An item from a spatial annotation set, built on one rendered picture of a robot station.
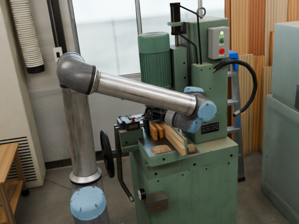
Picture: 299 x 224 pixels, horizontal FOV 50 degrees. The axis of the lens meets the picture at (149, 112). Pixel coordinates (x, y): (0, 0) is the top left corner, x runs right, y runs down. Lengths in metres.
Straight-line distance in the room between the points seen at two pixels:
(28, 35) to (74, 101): 1.66
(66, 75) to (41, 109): 2.08
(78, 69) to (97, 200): 0.55
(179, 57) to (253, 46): 1.69
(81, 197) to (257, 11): 2.54
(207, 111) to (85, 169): 0.60
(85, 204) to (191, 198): 0.80
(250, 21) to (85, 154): 2.34
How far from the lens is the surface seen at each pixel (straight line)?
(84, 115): 1.40
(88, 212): 1.39
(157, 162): 1.68
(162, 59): 1.74
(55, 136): 3.39
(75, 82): 1.21
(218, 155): 1.94
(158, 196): 1.85
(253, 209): 2.78
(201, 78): 1.74
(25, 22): 2.95
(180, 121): 1.53
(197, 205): 2.05
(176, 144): 1.68
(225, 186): 2.08
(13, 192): 2.99
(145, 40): 1.72
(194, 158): 1.87
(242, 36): 3.29
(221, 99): 1.93
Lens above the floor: 1.71
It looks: 21 degrees down
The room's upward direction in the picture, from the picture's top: 5 degrees counter-clockwise
